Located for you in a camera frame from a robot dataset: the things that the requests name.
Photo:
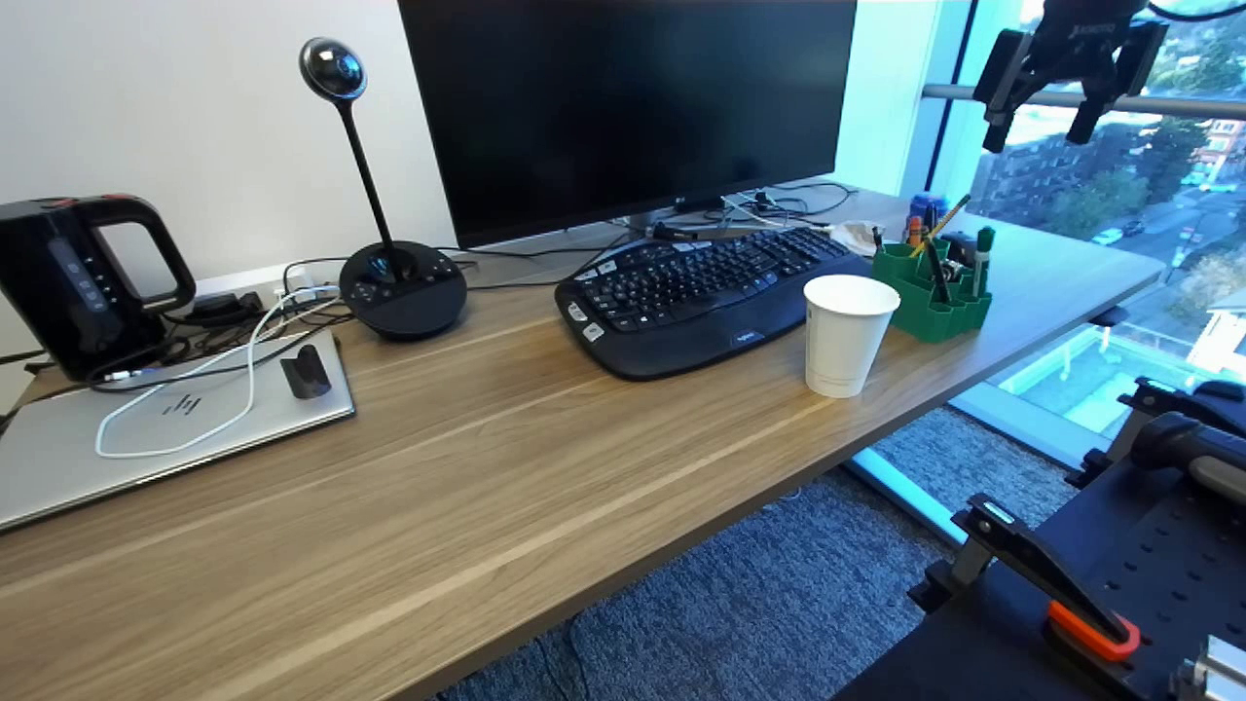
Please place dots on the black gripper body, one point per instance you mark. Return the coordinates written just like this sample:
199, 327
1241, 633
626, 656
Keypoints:
1100, 44

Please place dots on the white green marker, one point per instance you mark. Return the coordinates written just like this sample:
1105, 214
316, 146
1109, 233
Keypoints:
988, 237

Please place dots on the green honeycomb pen holder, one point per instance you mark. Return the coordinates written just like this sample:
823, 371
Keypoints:
925, 311

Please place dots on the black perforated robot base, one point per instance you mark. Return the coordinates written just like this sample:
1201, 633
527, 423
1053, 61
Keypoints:
1157, 529

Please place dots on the white paper cup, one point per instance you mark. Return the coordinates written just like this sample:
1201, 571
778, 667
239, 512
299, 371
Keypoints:
847, 320

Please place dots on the black orange clamp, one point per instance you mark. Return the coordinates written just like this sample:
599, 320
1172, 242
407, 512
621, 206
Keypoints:
1074, 608

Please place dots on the black computer keyboard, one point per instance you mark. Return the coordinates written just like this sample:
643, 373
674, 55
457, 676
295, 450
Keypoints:
661, 310

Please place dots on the black computer monitor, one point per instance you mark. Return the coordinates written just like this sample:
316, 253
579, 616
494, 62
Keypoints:
570, 111

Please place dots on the black conference webcam on stand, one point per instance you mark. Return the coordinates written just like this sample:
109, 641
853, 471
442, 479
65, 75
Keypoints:
399, 288

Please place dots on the small black adapter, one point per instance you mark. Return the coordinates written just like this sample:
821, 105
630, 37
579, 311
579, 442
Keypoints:
307, 371

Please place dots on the black electric kettle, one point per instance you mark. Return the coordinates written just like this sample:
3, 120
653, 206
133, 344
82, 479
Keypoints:
74, 292

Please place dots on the silver closed laptop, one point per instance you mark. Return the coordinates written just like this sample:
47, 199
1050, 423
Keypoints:
87, 445

